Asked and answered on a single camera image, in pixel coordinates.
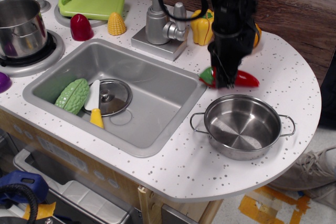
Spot red toy chili pepper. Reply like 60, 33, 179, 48
198, 67, 259, 88

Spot grey toy sink basin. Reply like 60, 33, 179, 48
23, 39, 206, 157

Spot shallow steel pan with handles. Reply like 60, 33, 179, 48
200, 94, 296, 161

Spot green toy bitter gourd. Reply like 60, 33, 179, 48
55, 78, 89, 115

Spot white toy knife yellow handle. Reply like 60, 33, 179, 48
84, 80, 104, 129

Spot orange toy fruit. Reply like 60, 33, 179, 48
253, 23, 262, 48

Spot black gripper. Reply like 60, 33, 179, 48
208, 22, 256, 89

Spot grey toy faucet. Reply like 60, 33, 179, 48
131, 0, 188, 61

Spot black corrugated hose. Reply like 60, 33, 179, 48
0, 183, 40, 222

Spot grey stove knob small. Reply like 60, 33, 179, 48
36, 0, 51, 13

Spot blue clamp handle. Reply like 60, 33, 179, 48
1, 170, 49, 204

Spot purple toy eggplant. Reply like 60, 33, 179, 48
0, 72, 12, 93

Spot grey sneaker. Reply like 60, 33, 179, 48
270, 146, 335, 209

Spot yellow toy corn piece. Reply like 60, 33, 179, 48
107, 12, 127, 36

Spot grey stove burner front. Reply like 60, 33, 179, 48
1, 30, 65, 78

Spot tall steel pot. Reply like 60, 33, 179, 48
1, 0, 48, 59

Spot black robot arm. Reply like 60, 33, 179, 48
207, 0, 257, 88

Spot wooden toy kitchen cabinet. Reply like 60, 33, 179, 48
1, 110, 222, 223

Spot dark red toy vegetable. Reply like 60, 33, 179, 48
70, 14, 94, 41

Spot green toy cutting board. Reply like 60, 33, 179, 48
58, 0, 124, 20

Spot yellow toy bell pepper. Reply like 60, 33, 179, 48
191, 9, 214, 46

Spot grey round burner plate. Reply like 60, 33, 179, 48
54, 2, 124, 28

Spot steel and glass pot lid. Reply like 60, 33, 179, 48
99, 79, 132, 116

